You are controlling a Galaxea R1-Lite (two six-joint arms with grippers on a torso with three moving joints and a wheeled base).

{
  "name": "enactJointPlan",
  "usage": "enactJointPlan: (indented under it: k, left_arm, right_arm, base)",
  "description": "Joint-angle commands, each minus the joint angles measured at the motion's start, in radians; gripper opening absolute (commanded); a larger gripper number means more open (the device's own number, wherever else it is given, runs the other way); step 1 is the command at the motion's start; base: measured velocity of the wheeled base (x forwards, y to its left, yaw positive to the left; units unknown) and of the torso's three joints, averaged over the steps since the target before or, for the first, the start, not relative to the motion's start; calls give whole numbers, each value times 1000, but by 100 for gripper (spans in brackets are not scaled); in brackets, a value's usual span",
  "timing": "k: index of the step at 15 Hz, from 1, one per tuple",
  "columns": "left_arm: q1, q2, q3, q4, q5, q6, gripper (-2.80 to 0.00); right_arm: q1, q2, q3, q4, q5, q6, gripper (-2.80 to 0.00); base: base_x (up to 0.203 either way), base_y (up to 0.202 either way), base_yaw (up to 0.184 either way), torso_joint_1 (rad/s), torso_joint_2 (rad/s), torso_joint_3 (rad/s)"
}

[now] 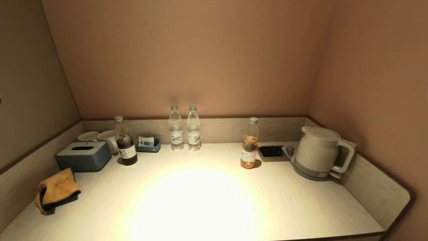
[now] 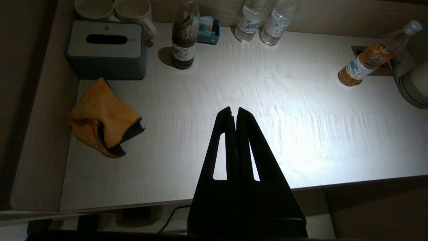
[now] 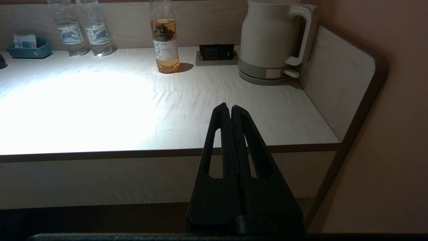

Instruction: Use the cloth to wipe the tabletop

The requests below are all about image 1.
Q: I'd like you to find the orange microfibre cloth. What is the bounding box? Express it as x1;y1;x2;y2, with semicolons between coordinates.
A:
34;167;82;215

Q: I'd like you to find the clear water bottle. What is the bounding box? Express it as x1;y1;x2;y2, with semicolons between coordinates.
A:
187;105;202;151
169;105;184;151

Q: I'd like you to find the amber tea plastic bottle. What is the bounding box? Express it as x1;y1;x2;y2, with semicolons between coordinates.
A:
240;117;259;169

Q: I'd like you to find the black recessed power socket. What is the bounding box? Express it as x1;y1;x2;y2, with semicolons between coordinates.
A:
258;145;285;158

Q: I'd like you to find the small blue tray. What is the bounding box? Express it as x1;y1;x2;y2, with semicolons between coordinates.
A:
135;138;161;153

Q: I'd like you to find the dark tea plastic bottle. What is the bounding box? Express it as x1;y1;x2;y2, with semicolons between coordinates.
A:
114;115;138;166

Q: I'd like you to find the beige electric kettle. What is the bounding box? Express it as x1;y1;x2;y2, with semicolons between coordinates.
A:
294;126;355;174

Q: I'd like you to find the grey kettle base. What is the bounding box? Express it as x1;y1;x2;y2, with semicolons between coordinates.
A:
290;156;341;181

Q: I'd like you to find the white ceramic mug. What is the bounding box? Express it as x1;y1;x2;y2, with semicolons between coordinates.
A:
77;131;100;142
97;130;119;154

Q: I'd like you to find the grey-blue tissue box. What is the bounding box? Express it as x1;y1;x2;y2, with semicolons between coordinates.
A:
55;141;112;172

